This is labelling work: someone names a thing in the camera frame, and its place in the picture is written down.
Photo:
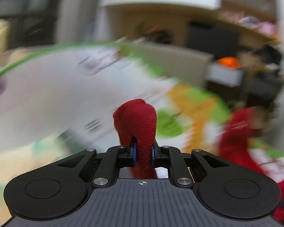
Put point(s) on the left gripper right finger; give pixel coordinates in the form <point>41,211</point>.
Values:
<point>172,159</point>

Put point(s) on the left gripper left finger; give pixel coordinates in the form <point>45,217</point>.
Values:
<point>114,159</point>

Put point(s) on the red fleece garment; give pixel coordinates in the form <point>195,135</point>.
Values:
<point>137,119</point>

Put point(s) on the colourful cartoon play mat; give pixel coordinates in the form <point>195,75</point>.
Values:
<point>56,115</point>

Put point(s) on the orange object on desk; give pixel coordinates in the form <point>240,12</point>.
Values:
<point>229,62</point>

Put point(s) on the black monitor screen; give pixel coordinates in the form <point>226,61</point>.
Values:
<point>211,39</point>

